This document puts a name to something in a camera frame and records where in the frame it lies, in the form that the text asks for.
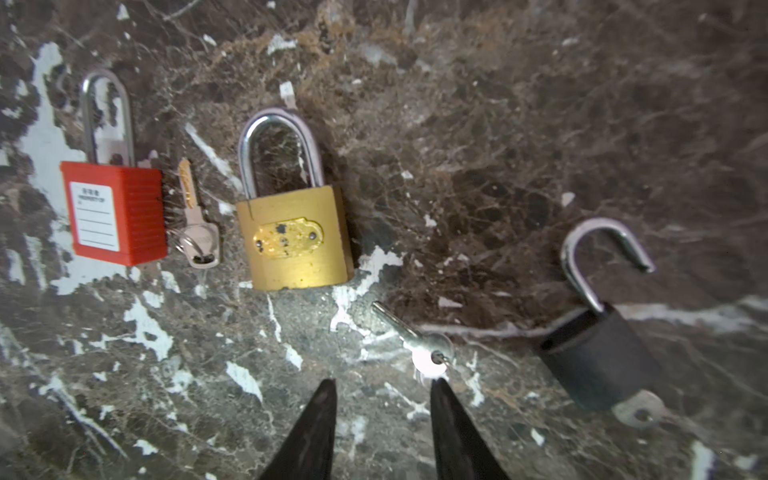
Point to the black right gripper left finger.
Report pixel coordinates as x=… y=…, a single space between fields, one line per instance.
x=308 y=450

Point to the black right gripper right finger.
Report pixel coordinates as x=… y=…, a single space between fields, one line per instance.
x=460 y=451

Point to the small black padlock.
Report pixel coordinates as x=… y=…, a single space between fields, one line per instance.
x=596 y=356

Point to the brass padlock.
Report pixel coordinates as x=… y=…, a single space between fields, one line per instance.
x=297 y=239

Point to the silver key of red padlock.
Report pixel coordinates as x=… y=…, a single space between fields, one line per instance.
x=198 y=239

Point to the red safety padlock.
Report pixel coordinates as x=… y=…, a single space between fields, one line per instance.
x=116 y=212

